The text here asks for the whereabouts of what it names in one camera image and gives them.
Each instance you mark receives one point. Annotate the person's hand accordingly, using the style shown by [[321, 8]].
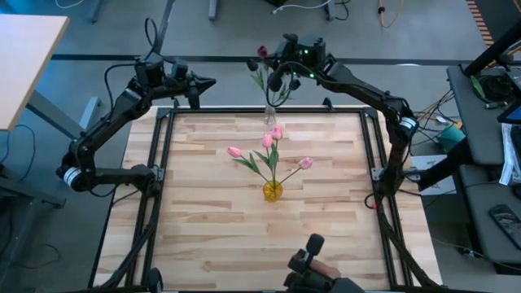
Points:
[[325, 268]]

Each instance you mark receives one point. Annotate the black diagonal support beam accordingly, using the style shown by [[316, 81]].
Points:
[[445, 164]]

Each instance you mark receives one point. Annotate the silver corner bracket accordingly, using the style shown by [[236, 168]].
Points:
[[158, 174], [377, 173]]

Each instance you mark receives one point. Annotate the white paper sheet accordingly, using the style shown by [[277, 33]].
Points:
[[427, 163]]

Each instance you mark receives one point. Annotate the yellow glass vase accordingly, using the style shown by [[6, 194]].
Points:
[[272, 192]]

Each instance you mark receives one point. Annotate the black remote control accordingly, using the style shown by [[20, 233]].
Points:
[[506, 221]]

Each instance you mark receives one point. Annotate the dark grey desk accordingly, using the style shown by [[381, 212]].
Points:
[[464, 106], [478, 211]]

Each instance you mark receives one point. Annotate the black overhead beam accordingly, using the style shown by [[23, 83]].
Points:
[[494, 46]]

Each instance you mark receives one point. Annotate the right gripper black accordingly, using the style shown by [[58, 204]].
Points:
[[290, 51]]

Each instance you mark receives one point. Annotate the pale pink artificial tulip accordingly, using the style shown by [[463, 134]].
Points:
[[305, 163]]

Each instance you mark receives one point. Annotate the black aluminium table frame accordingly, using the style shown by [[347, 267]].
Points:
[[228, 110]]

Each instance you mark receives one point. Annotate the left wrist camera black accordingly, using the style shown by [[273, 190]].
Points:
[[180, 70]]

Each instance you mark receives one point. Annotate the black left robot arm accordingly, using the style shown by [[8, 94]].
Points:
[[122, 106]]

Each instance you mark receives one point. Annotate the clear glass vase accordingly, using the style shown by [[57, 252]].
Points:
[[270, 116]]

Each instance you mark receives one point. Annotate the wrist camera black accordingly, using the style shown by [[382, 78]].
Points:
[[312, 51], [180, 70]]

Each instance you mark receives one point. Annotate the grey metal leg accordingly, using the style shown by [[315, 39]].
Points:
[[330, 10], [212, 10], [97, 10]]

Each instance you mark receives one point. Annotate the black artificial tulip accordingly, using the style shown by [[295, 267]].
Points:
[[252, 65]]

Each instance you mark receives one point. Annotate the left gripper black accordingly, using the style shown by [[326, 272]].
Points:
[[183, 87]]

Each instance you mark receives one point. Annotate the dark tablet blue edge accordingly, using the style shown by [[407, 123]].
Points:
[[510, 114]]

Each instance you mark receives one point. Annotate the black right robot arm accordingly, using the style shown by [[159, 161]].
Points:
[[366, 91]]

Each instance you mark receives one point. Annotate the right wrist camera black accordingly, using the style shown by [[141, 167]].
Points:
[[312, 51]]

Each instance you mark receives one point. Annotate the white paper sheets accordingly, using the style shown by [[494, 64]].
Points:
[[508, 154]]

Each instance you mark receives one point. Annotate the grey metal table foot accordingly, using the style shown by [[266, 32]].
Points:
[[61, 120]]

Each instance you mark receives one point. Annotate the light wooden side table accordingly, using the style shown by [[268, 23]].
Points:
[[28, 65]]

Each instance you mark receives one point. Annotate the teal round container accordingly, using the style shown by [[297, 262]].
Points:
[[451, 138]]

